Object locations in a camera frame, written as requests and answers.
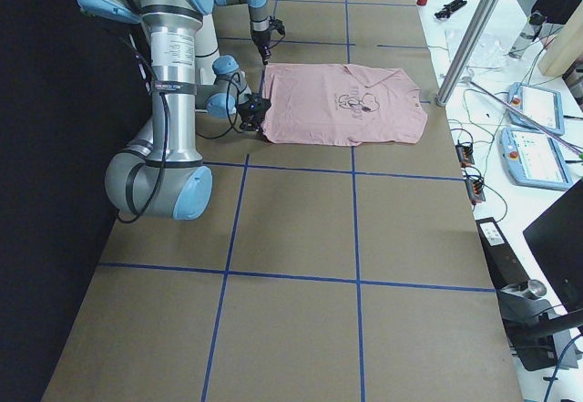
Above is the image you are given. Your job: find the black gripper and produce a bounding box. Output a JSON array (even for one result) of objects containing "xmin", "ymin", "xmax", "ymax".
[
  {"xmin": 251, "ymin": 28, "xmax": 271, "ymax": 66},
  {"xmin": 236, "ymin": 93, "xmax": 271, "ymax": 131}
]

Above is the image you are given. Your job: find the pink Snoopy t-shirt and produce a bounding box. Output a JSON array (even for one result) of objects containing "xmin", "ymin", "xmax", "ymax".
[{"xmin": 262, "ymin": 63, "xmax": 427, "ymax": 147}]

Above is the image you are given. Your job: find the black small tripod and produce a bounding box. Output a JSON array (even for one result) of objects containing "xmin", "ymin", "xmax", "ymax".
[{"xmin": 434, "ymin": 0, "xmax": 467, "ymax": 21}]

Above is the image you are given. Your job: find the far orange connector module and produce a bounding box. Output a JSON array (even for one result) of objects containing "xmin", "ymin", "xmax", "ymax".
[{"xmin": 455, "ymin": 143, "xmax": 475, "ymax": 168}]

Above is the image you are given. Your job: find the orange connector module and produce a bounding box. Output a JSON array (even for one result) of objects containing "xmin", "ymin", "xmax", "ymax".
[
  {"xmin": 455, "ymin": 143, "xmax": 475, "ymax": 168},
  {"xmin": 465, "ymin": 176, "xmax": 486, "ymax": 206}
]

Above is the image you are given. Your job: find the clear plastic bag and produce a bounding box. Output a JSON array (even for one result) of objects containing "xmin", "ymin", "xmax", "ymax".
[{"xmin": 445, "ymin": 28, "xmax": 508, "ymax": 70}]

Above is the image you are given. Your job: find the near orange connector module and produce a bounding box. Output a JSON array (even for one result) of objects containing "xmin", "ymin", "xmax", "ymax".
[{"xmin": 465, "ymin": 176, "xmax": 486, "ymax": 206}]

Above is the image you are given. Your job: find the near blue teach pendant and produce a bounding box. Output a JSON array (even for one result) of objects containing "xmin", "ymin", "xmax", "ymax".
[{"xmin": 499, "ymin": 128, "xmax": 573, "ymax": 191}]

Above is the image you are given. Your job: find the blue teach pendant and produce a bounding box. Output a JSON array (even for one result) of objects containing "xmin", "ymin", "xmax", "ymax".
[
  {"xmin": 499, "ymin": 128, "xmax": 573, "ymax": 191},
  {"xmin": 508, "ymin": 82, "xmax": 565, "ymax": 135}
]

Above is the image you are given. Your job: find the far blue teach pendant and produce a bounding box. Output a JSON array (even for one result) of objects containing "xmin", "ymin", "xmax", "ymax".
[{"xmin": 508, "ymin": 82, "xmax": 565, "ymax": 135}]

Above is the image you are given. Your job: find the black power adapter box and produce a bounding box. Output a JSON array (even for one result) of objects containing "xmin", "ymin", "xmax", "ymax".
[{"xmin": 476, "ymin": 217, "xmax": 530, "ymax": 290}]

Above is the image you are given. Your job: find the wooden board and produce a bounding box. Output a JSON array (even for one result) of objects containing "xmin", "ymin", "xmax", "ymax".
[{"xmin": 538, "ymin": 10, "xmax": 582, "ymax": 77}]

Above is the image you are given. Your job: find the black monitor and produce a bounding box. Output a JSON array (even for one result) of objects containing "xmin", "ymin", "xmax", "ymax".
[{"xmin": 523, "ymin": 181, "xmax": 582, "ymax": 311}]

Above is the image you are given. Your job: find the black clamp stand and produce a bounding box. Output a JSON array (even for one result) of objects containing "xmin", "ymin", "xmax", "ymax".
[{"xmin": 496, "ymin": 285, "xmax": 582, "ymax": 372}]

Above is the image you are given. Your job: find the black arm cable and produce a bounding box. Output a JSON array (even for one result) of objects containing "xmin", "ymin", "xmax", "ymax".
[{"xmin": 116, "ymin": 32, "xmax": 250, "ymax": 225}]

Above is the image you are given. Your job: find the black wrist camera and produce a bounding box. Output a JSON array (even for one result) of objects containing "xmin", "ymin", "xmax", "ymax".
[{"xmin": 270, "ymin": 16, "xmax": 286, "ymax": 37}]

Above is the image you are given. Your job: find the aluminium frame post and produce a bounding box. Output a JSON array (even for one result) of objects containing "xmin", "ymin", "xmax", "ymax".
[{"xmin": 435, "ymin": 0, "xmax": 498, "ymax": 108}]

